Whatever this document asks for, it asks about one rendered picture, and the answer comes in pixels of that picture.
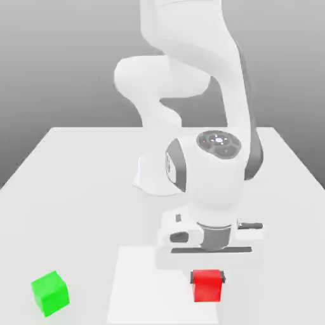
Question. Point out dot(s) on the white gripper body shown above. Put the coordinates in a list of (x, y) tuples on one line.
[(210, 259)]

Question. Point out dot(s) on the small green cube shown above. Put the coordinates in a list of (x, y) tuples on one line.
[(50, 293)]

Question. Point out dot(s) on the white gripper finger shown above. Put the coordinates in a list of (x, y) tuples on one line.
[(191, 278), (223, 276)]

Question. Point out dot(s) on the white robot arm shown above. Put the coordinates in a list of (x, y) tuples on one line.
[(221, 83)]

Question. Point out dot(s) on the small red cube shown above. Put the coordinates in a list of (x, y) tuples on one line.
[(207, 285)]

